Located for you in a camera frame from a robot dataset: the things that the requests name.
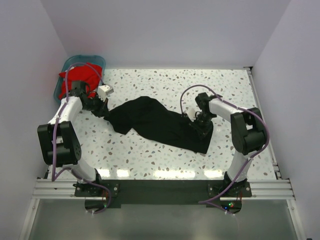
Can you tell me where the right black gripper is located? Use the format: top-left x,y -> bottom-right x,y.
189,112 -> 215,141

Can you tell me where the black t shirt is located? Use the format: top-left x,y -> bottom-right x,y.
104,96 -> 213,154

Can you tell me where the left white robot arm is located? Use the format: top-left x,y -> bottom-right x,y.
37,81 -> 114,196

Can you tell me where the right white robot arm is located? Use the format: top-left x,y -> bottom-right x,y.
187,92 -> 270,201

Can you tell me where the red t shirt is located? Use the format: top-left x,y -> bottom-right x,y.
67,62 -> 102,98

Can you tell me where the teal plastic basket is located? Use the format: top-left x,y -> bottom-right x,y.
53,55 -> 106,105

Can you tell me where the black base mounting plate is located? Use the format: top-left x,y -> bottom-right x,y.
74,178 -> 253,210

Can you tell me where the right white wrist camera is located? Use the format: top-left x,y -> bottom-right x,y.
185,108 -> 197,121

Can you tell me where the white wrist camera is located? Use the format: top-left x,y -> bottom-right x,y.
96,84 -> 114,100
185,108 -> 197,121

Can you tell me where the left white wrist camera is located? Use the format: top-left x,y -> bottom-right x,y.
96,84 -> 114,100

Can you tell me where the aluminium frame rail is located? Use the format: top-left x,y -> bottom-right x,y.
18,67 -> 306,240

